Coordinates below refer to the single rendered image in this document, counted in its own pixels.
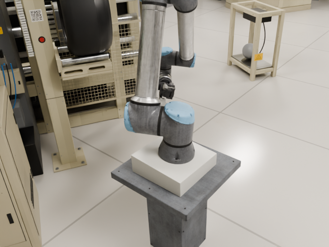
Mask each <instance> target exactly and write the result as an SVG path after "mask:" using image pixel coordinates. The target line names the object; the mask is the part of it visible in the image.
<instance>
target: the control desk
mask: <svg viewBox="0 0 329 247"><path fill-rule="evenodd" d="M0 247H42V236H41V223H40V210H39V197H38V191H37V188H36V184H35V181H34V178H33V174H32V171H31V168H30V165H29V161H28V158H27V155H26V152H25V149H24V145H23V142H22V138H21V135H20V132H19V128H18V125H17V122H16V118H15V115H14V112H13V109H12V105H11V102H10V99H9V96H8V92H7V89H6V86H5V83H4V80H3V76H2V73H1V70H0Z"/></svg>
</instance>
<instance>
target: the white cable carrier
mask: <svg viewBox="0 0 329 247"><path fill-rule="evenodd" d="M15 3H16V7H17V11H18V14H19V19H20V22H21V26H22V31H23V35H24V39H25V43H26V47H27V51H28V55H29V57H32V56H34V54H35V52H34V51H33V48H32V44H31V39H30V36H29V32H28V28H27V24H26V22H27V19H25V15H24V11H23V6H22V3H21V0H15Z"/></svg>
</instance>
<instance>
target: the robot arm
mask: <svg viewBox="0 0 329 247"><path fill-rule="evenodd" d="M139 1H141V2H142V13H141V30H140V42H139V54H138V65H137V77H136V89H135V95H134V96H133V97H132V98H131V100H130V102H127V104H126V106H125V109H124V125H125V128H126V129H127V130H128V131H130V132H134V133H141V134H148V135H155V136H162V137H163V140H162V142H161V144H160V146H159V150H158V154H159V156H160V158H161V159H163V160H164V161H166V162H168V163H171V164H185V163H188V162H190V161H191V160H192V159H193V158H194V155H195V149H194V146H193V143H192V138H193V128H194V121H195V117H194V114H195V113H194V109H193V108H192V107H191V106H190V105H189V104H187V103H184V102H180V101H171V102H169V103H166V101H165V98H164V97H166V99H172V98H173V96H174V92H175V85H174V83H172V78H171V66H180V67H189V68H193V67H194V65H195V59H196V53H194V11H195V9H196V7H197V5H198V0H139ZM167 4H173V6H174V8H175V10H176V11H177V22H178V40H179V51H174V50H173V49H172V48H171V47H162V45H163V35H164V25H165V11H166V7H167ZM158 90H159V98H158V96H157V95H158ZM162 97H163V98H162Z"/></svg>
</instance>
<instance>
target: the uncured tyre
mask: <svg viewBox="0 0 329 247"><path fill-rule="evenodd" d="M56 1H57V6H58V12H59V17H60V21H61V26H62V30H63V35H64V38H65V42H66V45H67V47H68V50H69V52H70V53H71V54H73V55H75V56H78V57H80V56H86V55H92V54H99V53H105V52H107V50H108V49H109V48H110V46H111V45H112V41H113V27H112V17H111V10H110V4H109V0H56Z"/></svg>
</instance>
